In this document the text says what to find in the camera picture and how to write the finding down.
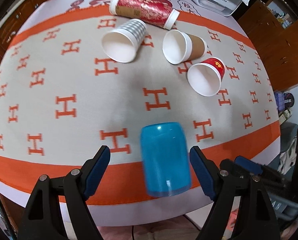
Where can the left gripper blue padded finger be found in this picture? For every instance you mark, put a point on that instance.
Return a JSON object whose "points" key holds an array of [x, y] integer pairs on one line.
{"points": [[249, 165]]}

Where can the blue plastic cup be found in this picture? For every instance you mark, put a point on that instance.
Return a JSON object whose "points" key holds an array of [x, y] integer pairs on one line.
{"points": [[165, 159]]}

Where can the red paper cup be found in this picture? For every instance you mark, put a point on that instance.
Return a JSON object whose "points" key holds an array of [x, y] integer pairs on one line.
{"points": [[205, 78]]}

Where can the brown sleeve paper cup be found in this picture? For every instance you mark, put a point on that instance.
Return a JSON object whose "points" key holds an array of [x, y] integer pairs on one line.
{"points": [[179, 47]]}

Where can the grey checked paper cup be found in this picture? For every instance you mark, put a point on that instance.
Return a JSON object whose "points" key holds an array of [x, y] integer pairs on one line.
{"points": [[122, 43]]}

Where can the cardboard box with items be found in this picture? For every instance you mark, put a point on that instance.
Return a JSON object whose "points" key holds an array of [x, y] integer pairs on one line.
{"points": [[284, 102]]}

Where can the wooden shelf cabinet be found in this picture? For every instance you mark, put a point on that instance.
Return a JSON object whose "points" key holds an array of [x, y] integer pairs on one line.
{"points": [[276, 46]]}

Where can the orange beige H table runner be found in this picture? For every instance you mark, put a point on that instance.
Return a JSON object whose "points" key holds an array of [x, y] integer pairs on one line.
{"points": [[101, 99]]}

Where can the white printed tablecloth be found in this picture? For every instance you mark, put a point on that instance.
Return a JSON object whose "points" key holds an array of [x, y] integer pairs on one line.
{"points": [[139, 212]]}

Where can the wooden kitchen cabinets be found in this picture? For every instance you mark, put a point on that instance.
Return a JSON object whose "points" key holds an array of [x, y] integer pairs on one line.
{"points": [[13, 17]]}

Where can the red patterned cylinder canister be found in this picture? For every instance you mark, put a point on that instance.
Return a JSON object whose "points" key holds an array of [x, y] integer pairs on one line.
{"points": [[150, 11]]}

